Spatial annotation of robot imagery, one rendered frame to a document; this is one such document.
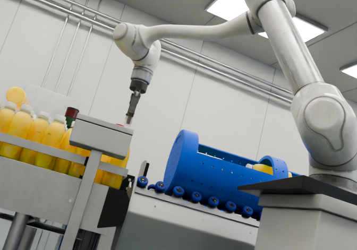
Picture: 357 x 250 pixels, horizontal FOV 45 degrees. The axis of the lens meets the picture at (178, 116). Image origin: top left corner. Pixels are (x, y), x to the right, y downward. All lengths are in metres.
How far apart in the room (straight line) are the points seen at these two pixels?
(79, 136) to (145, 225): 0.44
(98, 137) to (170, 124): 3.96
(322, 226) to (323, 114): 0.30
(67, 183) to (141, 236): 0.36
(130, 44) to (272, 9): 0.57
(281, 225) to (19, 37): 4.38
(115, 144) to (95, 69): 3.87
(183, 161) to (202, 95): 3.97
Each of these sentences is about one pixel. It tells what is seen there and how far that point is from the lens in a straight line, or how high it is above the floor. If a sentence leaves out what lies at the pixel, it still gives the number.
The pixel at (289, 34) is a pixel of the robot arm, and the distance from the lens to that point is 1.45.
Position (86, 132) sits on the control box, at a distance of 1.46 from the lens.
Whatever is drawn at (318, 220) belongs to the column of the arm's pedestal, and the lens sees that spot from 1.24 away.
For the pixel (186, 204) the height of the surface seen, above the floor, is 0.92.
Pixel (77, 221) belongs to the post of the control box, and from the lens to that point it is 1.47.
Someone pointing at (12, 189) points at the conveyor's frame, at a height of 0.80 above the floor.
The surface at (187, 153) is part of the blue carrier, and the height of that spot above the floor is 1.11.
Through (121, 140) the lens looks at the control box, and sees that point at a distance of 1.47.
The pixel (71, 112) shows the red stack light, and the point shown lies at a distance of 2.16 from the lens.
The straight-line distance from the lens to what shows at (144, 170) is 1.76.
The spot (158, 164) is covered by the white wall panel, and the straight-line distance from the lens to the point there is 5.29.
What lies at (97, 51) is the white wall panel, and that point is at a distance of 5.37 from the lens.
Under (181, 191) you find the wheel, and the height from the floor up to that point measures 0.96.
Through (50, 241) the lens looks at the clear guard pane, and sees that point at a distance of 2.06.
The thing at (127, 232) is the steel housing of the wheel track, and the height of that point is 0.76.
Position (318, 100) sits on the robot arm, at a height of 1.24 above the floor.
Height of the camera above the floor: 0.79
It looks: 15 degrees up
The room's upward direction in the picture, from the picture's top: 15 degrees clockwise
